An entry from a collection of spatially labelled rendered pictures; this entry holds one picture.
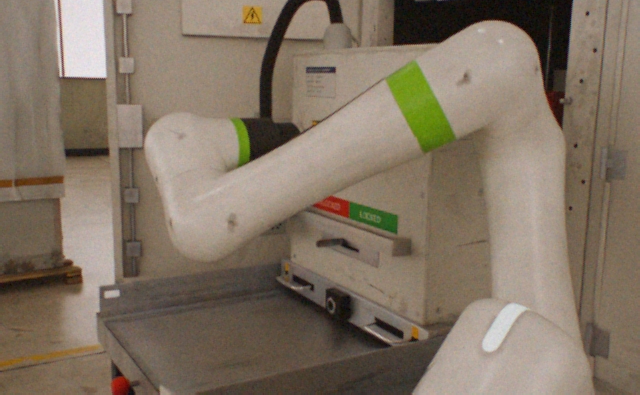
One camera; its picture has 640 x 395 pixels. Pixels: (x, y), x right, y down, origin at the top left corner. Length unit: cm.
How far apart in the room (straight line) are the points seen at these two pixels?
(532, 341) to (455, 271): 60
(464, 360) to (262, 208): 38
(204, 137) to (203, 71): 72
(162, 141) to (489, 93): 45
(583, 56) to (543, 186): 38
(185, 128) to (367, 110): 27
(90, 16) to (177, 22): 1085
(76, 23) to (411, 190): 1146
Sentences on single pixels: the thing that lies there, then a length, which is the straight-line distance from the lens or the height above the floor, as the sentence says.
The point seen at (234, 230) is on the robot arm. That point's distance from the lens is 92.
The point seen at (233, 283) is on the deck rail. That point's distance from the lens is 158.
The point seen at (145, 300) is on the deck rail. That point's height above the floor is 87.
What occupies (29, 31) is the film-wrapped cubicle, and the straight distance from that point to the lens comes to 467.
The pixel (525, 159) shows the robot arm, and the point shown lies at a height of 124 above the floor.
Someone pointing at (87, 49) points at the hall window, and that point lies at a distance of 1250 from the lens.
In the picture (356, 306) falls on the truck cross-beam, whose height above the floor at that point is 90.
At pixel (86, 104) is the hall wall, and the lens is 1239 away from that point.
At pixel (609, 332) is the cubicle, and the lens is 125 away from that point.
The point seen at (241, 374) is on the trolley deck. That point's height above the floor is 85.
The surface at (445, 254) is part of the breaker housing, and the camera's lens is 119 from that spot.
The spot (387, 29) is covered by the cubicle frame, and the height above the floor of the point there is 146.
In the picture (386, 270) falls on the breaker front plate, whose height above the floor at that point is 99.
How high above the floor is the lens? 133
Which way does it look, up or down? 10 degrees down
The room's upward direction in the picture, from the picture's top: 1 degrees clockwise
